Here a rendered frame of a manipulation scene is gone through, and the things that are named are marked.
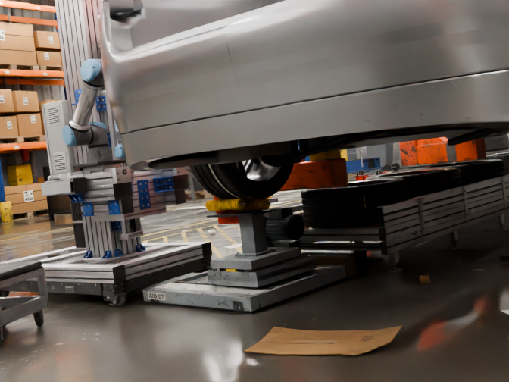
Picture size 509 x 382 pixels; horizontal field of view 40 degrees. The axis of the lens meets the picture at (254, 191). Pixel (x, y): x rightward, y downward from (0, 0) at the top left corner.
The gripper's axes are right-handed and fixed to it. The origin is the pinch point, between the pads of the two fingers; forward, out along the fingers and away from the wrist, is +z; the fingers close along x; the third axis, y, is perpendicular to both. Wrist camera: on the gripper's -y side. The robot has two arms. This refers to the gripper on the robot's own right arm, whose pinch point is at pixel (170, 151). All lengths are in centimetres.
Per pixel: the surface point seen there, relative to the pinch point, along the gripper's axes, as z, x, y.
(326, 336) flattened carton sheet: -41, -127, -82
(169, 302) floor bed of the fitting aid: -18, -6, -81
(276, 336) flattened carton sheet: -49, -108, -82
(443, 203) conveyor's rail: 146, -88, -51
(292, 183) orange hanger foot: 64, -33, -27
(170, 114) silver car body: -85, -100, 11
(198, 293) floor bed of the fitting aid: -18, -30, -75
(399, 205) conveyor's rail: 93, -87, -45
